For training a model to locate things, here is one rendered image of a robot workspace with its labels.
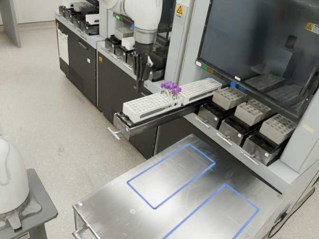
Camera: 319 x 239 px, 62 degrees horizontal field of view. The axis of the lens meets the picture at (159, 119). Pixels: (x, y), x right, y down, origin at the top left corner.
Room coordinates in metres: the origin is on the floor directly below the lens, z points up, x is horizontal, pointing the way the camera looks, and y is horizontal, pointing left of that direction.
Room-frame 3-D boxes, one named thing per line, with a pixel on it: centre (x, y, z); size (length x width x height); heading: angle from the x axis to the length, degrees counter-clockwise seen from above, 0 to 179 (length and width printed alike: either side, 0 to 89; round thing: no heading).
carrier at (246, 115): (1.13, -0.42, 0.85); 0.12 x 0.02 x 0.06; 44
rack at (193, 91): (1.33, -0.18, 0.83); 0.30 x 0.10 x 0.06; 135
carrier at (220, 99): (1.24, -0.31, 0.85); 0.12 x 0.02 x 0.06; 45
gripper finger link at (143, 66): (1.03, 0.10, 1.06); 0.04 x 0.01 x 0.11; 134
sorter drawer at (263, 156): (1.18, -0.69, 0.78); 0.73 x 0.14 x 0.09; 135
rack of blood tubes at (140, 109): (1.10, 0.04, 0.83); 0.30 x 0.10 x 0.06; 135
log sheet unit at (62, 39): (2.53, 1.09, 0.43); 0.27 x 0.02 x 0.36; 45
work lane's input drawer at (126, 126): (1.20, -0.06, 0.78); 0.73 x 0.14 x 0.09; 135
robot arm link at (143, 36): (1.04, 0.11, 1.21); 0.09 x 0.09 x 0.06
